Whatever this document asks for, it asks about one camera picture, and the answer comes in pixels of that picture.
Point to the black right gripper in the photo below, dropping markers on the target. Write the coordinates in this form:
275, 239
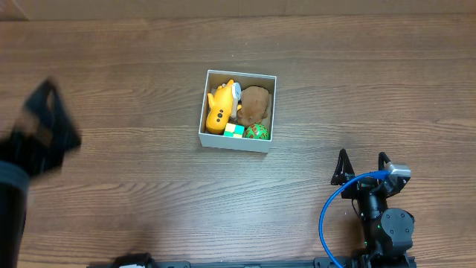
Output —
364, 184

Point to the green numbered ball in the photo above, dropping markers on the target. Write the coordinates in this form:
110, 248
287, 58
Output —
257, 131

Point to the brown plush animal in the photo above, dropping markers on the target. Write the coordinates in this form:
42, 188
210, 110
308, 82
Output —
254, 103

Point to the multicoloured cube puzzle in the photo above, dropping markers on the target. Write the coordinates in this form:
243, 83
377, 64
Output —
234, 130

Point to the yellow plastic toy figure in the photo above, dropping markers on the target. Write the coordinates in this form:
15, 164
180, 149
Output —
220, 104

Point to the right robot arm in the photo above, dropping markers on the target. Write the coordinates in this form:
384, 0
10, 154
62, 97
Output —
387, 231

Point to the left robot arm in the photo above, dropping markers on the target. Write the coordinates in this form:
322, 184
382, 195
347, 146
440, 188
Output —
29, 152

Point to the white cardboard box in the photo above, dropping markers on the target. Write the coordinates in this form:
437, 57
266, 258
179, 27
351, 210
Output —
216, 78

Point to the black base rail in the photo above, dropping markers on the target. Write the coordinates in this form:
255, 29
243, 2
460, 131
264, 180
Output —
318, 262

